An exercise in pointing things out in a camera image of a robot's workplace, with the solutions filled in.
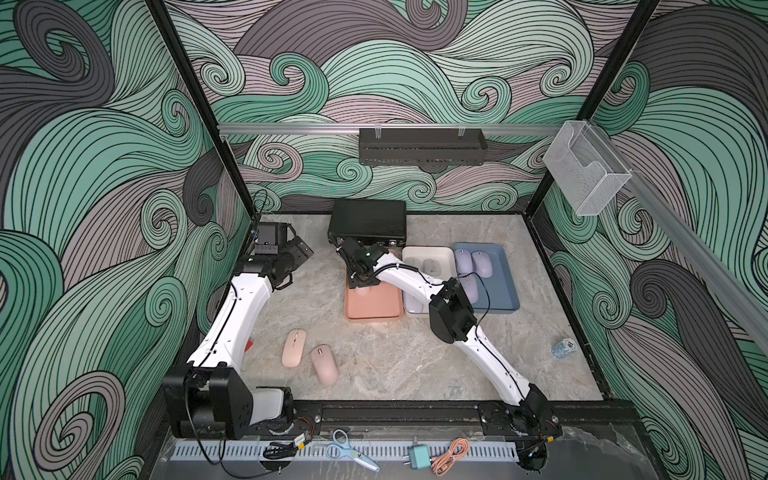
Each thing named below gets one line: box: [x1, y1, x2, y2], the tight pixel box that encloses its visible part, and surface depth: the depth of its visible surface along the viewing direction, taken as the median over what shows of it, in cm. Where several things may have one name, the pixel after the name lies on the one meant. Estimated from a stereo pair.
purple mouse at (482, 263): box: [472, 250, 493, 278], surface depth 103 cm
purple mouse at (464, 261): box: [454, 248, 474, 276], surface depth 104 cm
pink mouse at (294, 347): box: [282, 328, 307, 368], surface depth 86 cm
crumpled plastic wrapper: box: [550, 338, 578, 359], surface depth 81 cm
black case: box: [328, 200, 407, 246], surface depth 120 cm
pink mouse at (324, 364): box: [311, 344, 339, 387], surface depth 82 cm
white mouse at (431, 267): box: [422, 259, 441, 277], surface depth 103 cm
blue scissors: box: [325, 429, 381, 473], surface depth 71 cm
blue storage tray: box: [453, 242, 520, 314], surface depth 103 cm
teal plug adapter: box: [409, 444, 431, 470], surface depth 67 cm
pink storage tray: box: [345, 266, 404, 321], surface depth 95 cm
